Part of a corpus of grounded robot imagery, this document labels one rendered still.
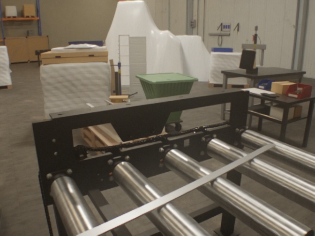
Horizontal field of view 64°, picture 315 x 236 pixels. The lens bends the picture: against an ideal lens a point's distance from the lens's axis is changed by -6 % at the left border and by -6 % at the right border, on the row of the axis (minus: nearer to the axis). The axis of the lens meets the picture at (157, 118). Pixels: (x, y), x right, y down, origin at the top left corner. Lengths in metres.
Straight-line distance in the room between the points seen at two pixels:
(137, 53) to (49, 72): 1.60
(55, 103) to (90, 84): 0.69
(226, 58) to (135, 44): 3.71
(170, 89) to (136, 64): 1.31
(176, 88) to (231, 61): 4.27
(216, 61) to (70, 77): 4.73
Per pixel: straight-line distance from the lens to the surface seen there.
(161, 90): 3.88
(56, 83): 4.70
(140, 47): 5.03
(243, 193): 1.11
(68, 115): 1.21
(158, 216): 0.99
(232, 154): 1.47
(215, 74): 8.09
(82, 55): 4.61
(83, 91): 4.65
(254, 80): 4.50
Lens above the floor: 1.50
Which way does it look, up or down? 17 degrees down
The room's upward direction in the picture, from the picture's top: straight up
